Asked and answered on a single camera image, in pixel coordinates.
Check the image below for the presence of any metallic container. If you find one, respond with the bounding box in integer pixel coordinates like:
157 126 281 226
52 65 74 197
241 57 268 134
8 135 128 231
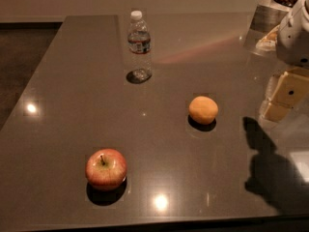
250 0 290 33

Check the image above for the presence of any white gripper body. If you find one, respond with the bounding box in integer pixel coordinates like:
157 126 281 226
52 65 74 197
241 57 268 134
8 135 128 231
276 0 309 67

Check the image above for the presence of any snack packet on counter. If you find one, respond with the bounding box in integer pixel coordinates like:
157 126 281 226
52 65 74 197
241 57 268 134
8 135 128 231
256 26 279 51

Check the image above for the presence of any orange fruit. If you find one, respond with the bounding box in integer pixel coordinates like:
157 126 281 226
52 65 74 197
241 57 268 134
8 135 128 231
188 96 218 125

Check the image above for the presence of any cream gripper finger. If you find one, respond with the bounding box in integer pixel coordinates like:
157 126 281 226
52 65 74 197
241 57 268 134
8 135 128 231
259 74 284 120
269 67 309 122

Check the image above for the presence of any clear plastic water bottle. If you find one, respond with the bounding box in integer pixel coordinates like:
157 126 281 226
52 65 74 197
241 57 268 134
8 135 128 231
126 11 152 84

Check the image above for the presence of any red yellow apple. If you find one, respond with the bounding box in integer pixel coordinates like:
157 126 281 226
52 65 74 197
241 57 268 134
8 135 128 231
85 149 127 191

